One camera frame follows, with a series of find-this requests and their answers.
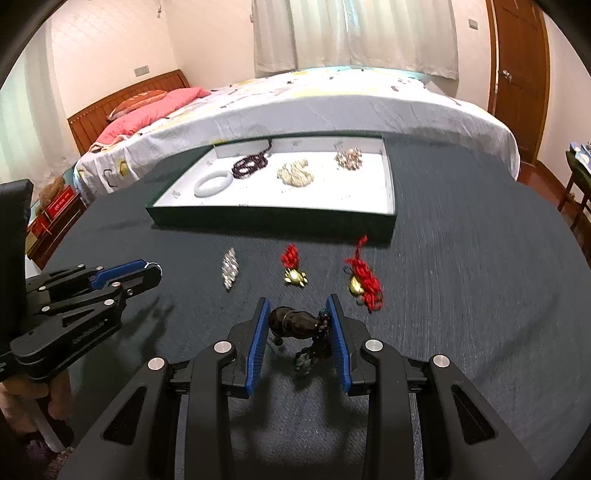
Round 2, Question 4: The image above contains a dark green jewelry tray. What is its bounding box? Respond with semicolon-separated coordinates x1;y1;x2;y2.
145;133;399;244

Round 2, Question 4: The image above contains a pink pillow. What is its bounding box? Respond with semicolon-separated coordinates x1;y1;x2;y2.
90;87;212;151

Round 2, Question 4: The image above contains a brown teddy bear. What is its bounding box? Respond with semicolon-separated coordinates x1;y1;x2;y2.
38;178;65;206

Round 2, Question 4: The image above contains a pile of clothes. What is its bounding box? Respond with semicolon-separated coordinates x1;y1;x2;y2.
567;142;591;174

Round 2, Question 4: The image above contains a black hair accessory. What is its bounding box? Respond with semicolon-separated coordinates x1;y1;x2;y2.
268;307;333;370

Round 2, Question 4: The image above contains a dark red bead bracelet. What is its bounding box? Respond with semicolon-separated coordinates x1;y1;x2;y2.
232;138;273;180

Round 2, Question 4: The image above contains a white window curtain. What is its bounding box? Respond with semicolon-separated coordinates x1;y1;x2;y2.
252;0;460;80

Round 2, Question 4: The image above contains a person's left hand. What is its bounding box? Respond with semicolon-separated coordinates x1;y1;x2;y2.
0;369;71;435

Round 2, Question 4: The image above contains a bed with patterned sheet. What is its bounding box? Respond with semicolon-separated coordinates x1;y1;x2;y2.
74;67;522;204

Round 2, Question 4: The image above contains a wooden door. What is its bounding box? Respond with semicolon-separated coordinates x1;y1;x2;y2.
485;0;551;163

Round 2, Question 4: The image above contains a wooden chair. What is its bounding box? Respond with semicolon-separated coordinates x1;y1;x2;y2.
558;150;591;232

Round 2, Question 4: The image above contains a pale side curtain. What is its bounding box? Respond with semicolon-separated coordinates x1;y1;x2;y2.
0;44;51;185

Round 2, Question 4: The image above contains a pearl bracelet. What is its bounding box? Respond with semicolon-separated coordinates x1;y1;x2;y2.
276;157;315;188

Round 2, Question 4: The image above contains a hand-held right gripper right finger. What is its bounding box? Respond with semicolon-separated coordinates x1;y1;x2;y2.
325;293;541;480

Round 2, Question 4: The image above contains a small red tassel gold charm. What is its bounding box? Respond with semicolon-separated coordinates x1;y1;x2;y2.
281;244;309;286

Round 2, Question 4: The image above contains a purple floral clothing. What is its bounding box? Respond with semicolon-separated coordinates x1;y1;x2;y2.
18;436;70;480

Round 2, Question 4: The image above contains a silver brooch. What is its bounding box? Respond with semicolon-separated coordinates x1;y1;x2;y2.
220;248;241;291

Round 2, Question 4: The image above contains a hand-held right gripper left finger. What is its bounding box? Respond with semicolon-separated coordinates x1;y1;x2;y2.
58;296;271;480

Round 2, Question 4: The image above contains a brown pillow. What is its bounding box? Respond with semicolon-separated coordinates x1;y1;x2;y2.
107;90;168;121

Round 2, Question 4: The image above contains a large red gift box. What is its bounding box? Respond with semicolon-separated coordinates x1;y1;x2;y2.
46;187;78;217

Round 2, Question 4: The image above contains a large red tassel gold charm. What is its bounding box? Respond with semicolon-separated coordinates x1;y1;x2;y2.
345;235;384;312

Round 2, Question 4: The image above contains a wooden headboard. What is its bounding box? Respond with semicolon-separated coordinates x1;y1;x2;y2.
68;69;191;155

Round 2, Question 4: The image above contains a white jade bangle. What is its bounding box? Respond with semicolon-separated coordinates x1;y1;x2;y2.
194;170;234;198

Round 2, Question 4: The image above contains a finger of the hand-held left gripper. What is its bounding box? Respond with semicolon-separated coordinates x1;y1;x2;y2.
9;268;163;376
25;260;151;303

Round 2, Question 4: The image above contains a gold chain bracelet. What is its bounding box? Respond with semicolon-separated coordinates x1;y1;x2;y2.
335;145;365;169

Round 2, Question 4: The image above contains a wooden nightstand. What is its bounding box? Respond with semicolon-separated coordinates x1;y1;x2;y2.
27;196;88;269

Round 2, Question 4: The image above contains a dark grey tablecloth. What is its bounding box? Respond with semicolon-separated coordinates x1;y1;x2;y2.
28;134;591;480

